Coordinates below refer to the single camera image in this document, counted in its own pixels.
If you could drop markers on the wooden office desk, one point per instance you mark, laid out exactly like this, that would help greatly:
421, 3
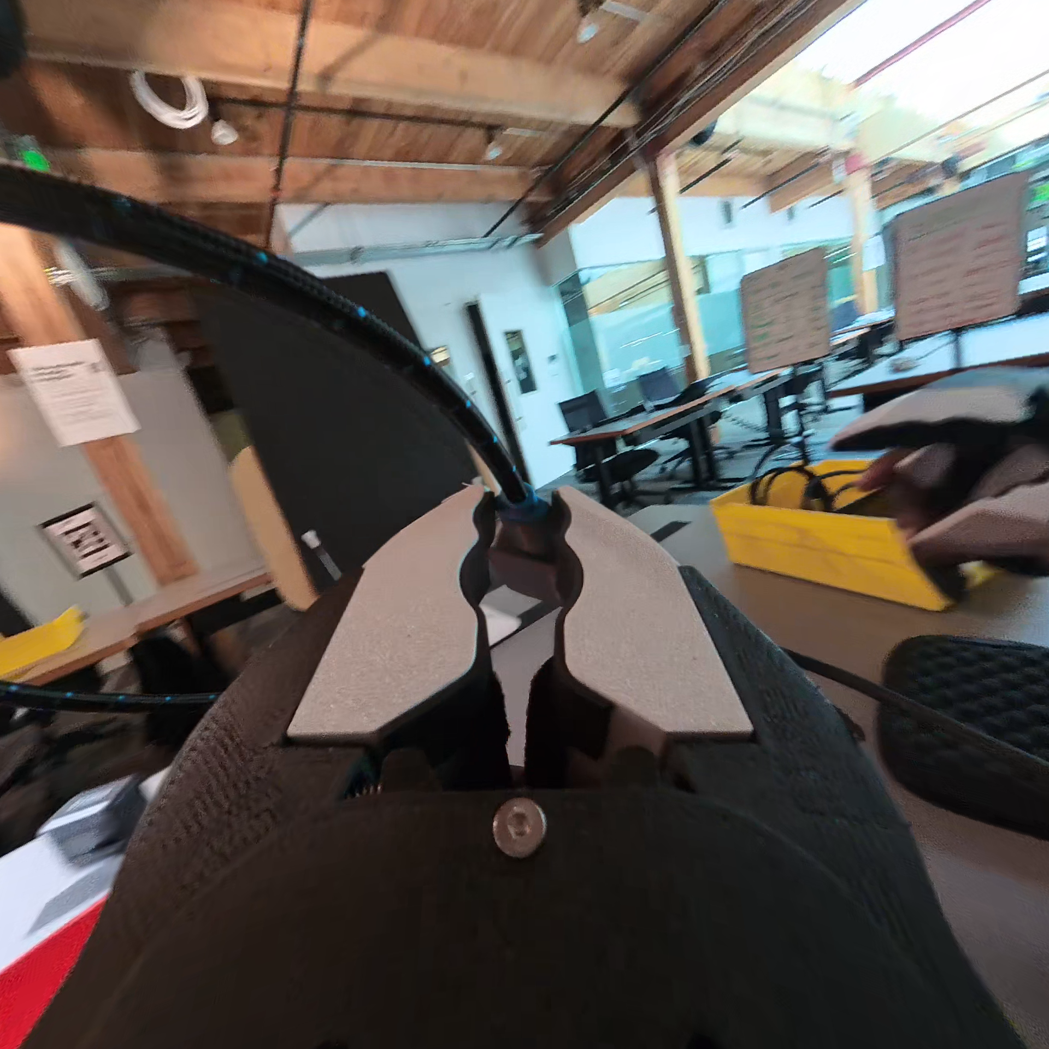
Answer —
648, 421

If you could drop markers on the black office chair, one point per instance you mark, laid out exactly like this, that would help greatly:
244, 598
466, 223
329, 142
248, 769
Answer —
603, 434

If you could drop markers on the white paper notice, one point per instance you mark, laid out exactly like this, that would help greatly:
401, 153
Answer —
75, 392

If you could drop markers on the whiteboard on stand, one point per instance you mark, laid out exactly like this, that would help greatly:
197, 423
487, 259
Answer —
785, 310
960, 257

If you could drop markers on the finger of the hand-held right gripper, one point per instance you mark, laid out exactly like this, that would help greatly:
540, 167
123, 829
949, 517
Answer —
992, 524
943, 405

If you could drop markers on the black and white marker tag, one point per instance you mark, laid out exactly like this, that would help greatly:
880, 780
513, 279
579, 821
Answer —
85, 540

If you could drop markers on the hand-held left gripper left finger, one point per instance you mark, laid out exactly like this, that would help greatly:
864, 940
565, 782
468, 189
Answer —
403, 621

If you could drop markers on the yellow plastic bin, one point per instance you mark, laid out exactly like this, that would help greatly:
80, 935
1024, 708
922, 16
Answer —
819, 544

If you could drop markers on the green exit sign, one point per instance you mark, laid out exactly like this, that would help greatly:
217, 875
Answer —
30, 153

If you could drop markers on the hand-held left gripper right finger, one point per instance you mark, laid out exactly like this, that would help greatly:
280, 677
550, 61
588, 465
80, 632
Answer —
648, 630

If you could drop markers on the black mouse pad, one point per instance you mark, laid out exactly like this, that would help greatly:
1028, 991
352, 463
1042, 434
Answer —
976, 711

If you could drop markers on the framed wall picture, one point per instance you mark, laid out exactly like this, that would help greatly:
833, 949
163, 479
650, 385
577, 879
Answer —
520, 360

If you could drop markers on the red plastic bin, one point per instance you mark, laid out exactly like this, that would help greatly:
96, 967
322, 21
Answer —
40, 975

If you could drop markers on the white ceiling spot lamp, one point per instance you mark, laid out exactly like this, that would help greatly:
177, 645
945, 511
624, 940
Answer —
224, 131
493, 149

